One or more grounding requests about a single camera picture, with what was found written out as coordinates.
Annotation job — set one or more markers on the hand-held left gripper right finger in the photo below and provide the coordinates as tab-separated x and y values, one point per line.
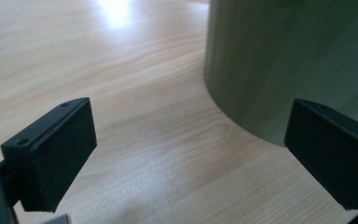
332	158

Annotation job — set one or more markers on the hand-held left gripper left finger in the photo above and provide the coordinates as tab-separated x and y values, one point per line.
56	155

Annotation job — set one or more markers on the green round bin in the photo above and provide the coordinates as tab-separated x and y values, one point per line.
261	62

